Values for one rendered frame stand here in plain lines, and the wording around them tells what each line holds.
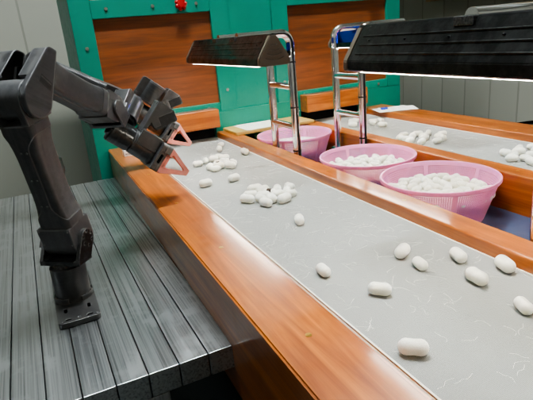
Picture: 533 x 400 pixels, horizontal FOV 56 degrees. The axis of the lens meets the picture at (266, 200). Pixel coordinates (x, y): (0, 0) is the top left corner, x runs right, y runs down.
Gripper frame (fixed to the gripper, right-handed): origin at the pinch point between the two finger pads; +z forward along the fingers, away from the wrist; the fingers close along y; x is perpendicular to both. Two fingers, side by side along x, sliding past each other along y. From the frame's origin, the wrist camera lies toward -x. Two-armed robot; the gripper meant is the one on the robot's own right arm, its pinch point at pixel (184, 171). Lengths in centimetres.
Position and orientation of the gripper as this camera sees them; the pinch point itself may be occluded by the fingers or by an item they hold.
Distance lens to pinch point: 119.9
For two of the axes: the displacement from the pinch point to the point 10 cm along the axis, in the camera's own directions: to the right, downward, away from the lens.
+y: -4.3, -2.4, 8.7
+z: 7.4, 4.5, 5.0
